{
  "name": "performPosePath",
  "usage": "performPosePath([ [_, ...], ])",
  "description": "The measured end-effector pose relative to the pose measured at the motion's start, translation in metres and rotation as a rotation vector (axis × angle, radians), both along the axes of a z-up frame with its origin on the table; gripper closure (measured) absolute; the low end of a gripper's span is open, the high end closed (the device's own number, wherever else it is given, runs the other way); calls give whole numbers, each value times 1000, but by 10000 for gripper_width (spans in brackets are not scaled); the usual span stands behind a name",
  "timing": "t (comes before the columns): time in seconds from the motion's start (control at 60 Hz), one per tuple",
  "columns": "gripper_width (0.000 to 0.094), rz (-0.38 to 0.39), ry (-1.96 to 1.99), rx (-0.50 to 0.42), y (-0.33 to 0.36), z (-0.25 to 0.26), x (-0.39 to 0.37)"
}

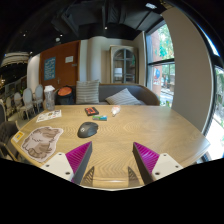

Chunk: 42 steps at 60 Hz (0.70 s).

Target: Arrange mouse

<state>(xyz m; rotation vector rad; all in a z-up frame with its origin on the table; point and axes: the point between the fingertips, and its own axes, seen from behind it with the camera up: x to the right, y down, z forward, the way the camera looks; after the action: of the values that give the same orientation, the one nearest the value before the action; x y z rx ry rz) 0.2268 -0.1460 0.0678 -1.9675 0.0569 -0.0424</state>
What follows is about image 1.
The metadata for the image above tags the grey curved sofa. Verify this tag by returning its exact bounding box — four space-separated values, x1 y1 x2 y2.
54 83 161 107

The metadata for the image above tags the large black-framed window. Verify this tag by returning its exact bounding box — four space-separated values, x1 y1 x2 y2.
145 23 176 108

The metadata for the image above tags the green and blue small pack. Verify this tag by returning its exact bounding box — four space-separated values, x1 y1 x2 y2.
92 115 108 122

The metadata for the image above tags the flat-lying striped cushion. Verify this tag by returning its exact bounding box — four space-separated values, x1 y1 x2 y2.
105 87 143 106

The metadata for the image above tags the blue poster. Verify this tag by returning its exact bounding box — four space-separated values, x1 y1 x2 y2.
43 56 57 81

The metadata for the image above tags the black and red box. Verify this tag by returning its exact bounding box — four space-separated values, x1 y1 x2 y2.
84 106 100 117

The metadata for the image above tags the cat-shaped mouse pad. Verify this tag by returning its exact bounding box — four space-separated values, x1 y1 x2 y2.
20 125 64 164

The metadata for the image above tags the black and orange backpack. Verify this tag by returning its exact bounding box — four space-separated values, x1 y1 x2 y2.
54 85 76 106

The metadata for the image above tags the small white squeeze bottle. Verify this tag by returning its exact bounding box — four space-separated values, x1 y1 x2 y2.
110 105 122 117

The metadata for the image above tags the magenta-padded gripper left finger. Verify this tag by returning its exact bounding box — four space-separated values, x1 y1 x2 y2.
39 140 94 186

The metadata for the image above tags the group of white chairs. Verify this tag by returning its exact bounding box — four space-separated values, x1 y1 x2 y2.
3 84 45 121

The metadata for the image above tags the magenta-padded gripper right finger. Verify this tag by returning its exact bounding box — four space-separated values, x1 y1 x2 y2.
132 141 184 186

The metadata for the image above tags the white sticker sheet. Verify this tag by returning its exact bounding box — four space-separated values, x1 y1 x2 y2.
35 109 63 123

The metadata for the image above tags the black computer mouse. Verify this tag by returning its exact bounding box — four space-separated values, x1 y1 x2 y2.
77 121 100 139

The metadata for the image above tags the brown wooden door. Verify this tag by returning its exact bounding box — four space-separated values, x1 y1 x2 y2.
39 40 81 90

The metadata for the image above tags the yellow and white code card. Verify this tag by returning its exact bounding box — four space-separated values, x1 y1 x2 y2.
11 130 26 144

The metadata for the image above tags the square striped cushion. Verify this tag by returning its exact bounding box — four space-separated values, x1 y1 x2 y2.
75 79 101 105

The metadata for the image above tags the dark grey armchair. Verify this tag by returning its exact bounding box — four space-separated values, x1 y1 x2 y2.
0 120 21 161

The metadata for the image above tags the arched glass-door cabinet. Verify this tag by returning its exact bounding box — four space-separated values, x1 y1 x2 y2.
109 45 139 85

